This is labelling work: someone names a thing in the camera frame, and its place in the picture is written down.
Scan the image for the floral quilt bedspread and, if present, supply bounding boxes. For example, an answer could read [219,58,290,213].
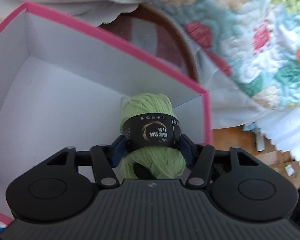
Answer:
[15,0,300,109]

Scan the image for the pink cardboard box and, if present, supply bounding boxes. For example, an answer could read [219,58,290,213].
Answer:
[0,2,212,224]

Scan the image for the green yarn ball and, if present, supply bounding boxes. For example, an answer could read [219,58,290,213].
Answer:
[120,93,186,179]

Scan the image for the striped checkered rug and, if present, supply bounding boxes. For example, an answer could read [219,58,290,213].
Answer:
[101,4,199,82]

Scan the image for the paper scraps under bed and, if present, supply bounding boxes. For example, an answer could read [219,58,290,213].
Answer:
[243,123,300,188]

